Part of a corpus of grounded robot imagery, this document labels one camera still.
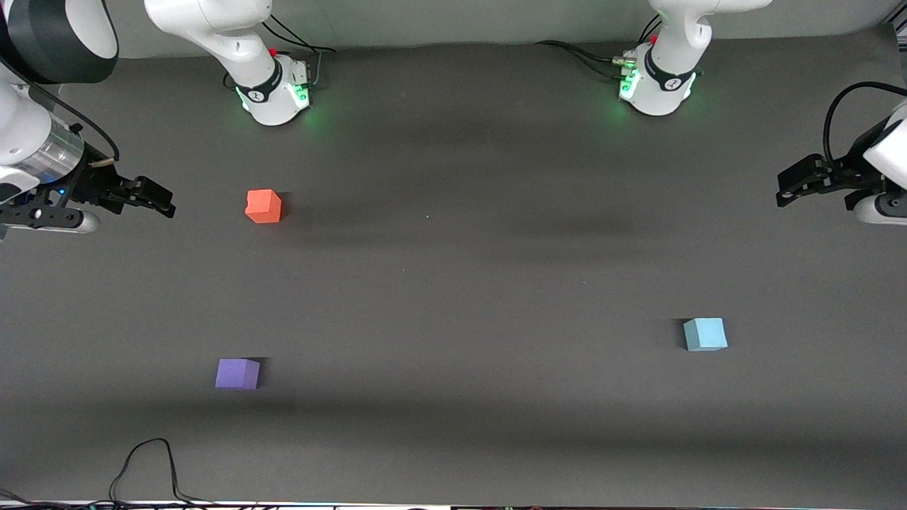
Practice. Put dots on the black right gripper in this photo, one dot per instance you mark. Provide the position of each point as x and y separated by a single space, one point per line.
93 184

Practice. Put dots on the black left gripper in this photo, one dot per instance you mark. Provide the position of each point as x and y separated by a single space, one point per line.
840 174

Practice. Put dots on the light blue foam block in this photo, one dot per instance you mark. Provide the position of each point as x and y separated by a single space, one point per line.
705 334

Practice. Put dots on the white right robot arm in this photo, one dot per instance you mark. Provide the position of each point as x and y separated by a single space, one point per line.
244 39

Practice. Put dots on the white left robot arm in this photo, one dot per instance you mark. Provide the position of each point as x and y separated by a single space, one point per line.
669 42

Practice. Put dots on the orange foam block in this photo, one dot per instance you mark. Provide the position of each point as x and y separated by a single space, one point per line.
263 205

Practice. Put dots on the purple foam block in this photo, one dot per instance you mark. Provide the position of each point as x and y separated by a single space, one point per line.
237 374

